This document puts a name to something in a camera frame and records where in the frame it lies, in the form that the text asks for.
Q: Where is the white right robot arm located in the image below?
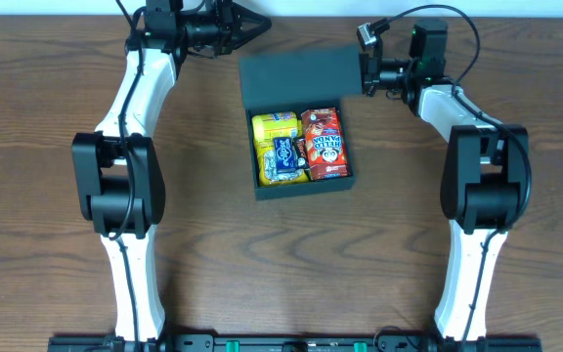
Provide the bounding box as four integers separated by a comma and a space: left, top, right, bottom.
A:
357, 19, 533, 351

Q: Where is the red Hello Panda biscuit box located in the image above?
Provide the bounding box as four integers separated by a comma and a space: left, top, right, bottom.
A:
301, 108, 350, 180

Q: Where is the yellow Mentos bottle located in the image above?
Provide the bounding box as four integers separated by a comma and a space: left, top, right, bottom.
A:
251, 111, 303, 143

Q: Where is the yellow candy bag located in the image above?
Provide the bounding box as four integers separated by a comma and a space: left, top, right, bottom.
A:
256, 140, 309, 187

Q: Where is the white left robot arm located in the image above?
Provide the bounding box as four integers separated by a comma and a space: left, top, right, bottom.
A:
71, 0, 272, 351

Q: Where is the blue Eclipse mint box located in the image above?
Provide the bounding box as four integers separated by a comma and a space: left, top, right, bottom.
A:
273, 137, 297, 173

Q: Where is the small black chocolate bar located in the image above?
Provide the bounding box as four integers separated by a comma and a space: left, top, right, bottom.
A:
293, 137, 310, 170

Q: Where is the dark green box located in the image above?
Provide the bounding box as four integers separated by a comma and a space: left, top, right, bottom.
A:
239, 46, 361, 200

